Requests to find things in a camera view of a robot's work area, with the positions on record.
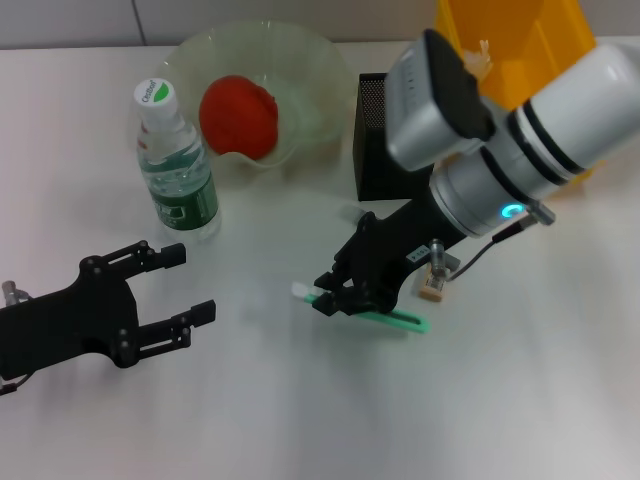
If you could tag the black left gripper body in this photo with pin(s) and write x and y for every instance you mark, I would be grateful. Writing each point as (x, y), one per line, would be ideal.
(60, 325)

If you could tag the grey marker pen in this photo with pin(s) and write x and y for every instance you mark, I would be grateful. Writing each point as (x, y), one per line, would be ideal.
(352, 212)

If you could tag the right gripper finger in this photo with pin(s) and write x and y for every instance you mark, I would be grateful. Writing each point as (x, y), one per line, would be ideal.
(330, 305)
(327, 281)

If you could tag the green utility knife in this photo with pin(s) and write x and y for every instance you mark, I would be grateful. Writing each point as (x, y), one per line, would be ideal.
(415, 322)

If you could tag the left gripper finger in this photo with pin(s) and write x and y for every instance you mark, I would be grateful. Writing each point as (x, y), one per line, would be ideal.
(202, 312)
(172, 255)

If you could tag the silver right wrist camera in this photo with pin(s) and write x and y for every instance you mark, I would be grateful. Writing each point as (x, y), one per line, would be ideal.
(430, 115)

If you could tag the clear plastic water bottle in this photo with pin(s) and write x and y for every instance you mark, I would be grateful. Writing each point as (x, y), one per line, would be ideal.
(180, 190)

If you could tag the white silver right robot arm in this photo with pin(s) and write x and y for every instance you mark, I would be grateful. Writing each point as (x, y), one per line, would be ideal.
(575, 120)

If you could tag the black mesh pen holder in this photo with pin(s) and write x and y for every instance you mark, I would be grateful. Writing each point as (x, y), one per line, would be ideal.
(367, 150)

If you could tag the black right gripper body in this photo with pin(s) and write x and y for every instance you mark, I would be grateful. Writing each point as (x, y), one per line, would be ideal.
(390, 245)

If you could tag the translucent green fruit bowl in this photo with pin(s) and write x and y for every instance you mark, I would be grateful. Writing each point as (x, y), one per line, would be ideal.
(310, 75)

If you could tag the white paper ball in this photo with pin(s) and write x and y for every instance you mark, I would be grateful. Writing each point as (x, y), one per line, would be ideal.
(477, 57)

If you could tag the beige eraser with label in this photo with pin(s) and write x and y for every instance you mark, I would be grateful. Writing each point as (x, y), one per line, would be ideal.
(434, 289)

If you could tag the orange fruit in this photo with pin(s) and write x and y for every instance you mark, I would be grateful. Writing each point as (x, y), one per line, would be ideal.
(240, 120)

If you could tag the yellow plastic storage bin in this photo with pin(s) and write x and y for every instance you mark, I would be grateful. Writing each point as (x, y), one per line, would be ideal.
(525, 50)

